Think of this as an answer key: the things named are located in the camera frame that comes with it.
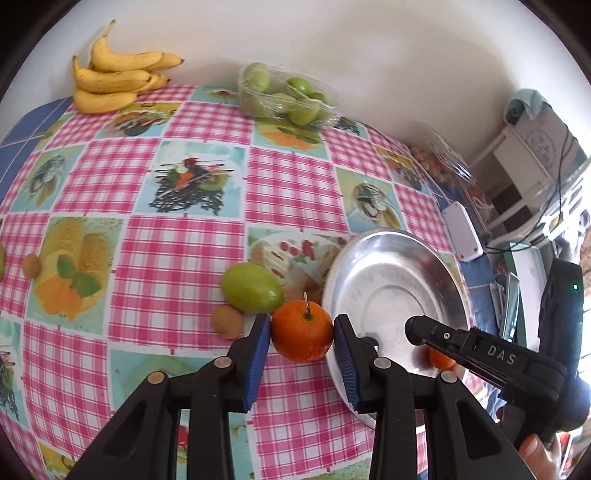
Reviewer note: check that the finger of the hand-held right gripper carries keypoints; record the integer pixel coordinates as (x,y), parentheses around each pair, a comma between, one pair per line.
(434,332)
(480,374)

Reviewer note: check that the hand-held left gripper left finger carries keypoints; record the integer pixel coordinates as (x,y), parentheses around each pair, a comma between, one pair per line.
(258,364)

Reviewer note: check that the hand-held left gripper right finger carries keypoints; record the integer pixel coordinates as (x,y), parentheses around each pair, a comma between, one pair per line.
(346,364)

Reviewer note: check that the orange tangerine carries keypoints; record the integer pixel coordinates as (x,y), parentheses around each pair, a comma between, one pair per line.
(300,332)
(441,361)

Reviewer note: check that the brown longan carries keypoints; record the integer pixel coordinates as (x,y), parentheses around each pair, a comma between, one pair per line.
(226,321)
(32,266)

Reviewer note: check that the round metal plate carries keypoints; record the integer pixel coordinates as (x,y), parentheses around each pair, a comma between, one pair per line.
(383,277)

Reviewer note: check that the large green jujube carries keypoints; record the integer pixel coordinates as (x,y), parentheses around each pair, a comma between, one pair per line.
(251,286)

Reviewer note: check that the person's right hand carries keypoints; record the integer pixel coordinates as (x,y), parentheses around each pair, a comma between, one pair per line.
(540,459)

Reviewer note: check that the pale flat board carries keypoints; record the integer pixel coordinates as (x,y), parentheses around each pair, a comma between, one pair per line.
(528,286)

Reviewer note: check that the white plastic device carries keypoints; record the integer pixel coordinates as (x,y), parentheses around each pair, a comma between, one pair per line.
(461,230)

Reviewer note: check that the pile of boxed longans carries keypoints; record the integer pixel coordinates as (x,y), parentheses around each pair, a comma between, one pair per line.
(431,164)

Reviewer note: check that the clear plastic clamshell box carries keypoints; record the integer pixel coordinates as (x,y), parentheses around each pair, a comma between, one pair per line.
(450,154)

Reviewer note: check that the white printed box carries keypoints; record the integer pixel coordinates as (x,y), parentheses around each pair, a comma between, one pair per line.
(545,138)

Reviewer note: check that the clear plastic tray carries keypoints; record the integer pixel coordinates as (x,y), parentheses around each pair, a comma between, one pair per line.
(330,113)

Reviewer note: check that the teal cloth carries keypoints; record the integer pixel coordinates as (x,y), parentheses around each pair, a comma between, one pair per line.
(526,101)

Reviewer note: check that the pile of packed green jujubes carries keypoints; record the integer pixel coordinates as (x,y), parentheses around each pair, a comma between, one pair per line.
(277,101)

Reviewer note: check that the yellow banana bunch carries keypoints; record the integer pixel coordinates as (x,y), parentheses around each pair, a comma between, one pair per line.
(111,81)

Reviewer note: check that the white shelf frame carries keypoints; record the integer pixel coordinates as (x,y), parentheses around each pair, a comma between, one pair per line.
(501,154)

